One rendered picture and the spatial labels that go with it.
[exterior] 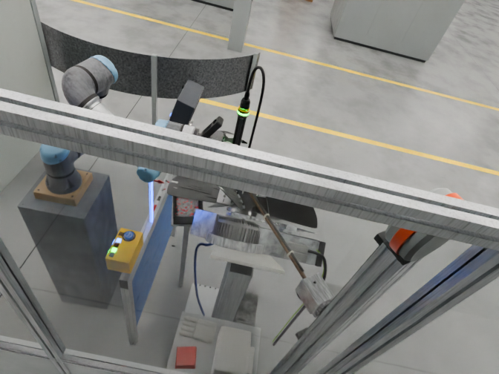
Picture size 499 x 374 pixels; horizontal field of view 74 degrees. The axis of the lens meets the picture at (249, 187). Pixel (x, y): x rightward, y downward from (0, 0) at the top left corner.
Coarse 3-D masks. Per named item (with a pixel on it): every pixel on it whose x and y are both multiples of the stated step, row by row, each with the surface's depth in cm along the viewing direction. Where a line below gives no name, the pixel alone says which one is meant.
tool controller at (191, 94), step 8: (184, 88) 197; (192, 88) 200; (200, 88) 204; (184, 96) 192; (192, 96) 195; (200, 96) 206; (176, 104) 189; (184, 104) 188; (192, 104) 191; (176, 112) 193; (184, 112) 192; (192, 112) 192; (176, 120) 197; (184, 120) 196; (192, 120) 205
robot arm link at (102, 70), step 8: (96, 56) 124; (104, 56) 126; (80, 64) 119; (88, 64) 120; (96, 64) 121; (104, 64) 123; (112, 64) 126; (88, 72) 118; (96, 72) 120; (104, 72) 123; (112, 72) 126; (96, 80) 120; (104, 80) 123; (112, 80) 128; (96, 88) 121; (104, 88) 126; (104, 96) 131
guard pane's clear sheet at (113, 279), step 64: (0, 192) 53; (64, 192) 51; (128, 192) 49; (192, 192) 47; (64, 256) 65; (128, 256) 62; (192, 256) 59; (256, 256) 57; (320, 256) 54; (384, 256) 52; (448, 256) 50; (0, 320) 97; (64, 320) 90; (128, 320) 84; (192, 320) 79; (256, 320) 75; (320, 320) 71; (384, 320) 67; (448, 320) 64
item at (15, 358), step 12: (0, 360) 126; (12, 360) 124; (24, 360) 122; (36, 360) 119; (48, 360) 117; (0, 372) 141; (12, 372) 138; (24, 372) 135; (36, 372) 132; (48, 372) 130; (72, 372) 125; (84, 372) 123; (96, 372) 120; (108, 372) 118
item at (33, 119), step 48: (0, 96) 41; (48, 144) 42; (96, 144) 42; (144, 144) 40; (192, 144) 42; (288, 192) 43; (336, 192) 41; (384, 192) 44; (480, 240) 44; (0, 288) 76; (480, 288) 52; (48, 336) 99; (384, 336) 69
